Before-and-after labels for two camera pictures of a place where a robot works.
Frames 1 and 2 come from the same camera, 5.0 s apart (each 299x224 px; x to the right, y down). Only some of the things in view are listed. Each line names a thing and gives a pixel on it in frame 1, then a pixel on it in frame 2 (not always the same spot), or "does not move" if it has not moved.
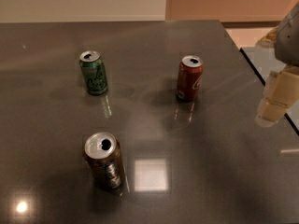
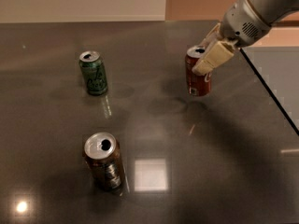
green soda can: (94, 73) does not move
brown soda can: (104, 155) does not move
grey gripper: (288, 44) to (241, 22)
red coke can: (190, 77) to (198, 85)
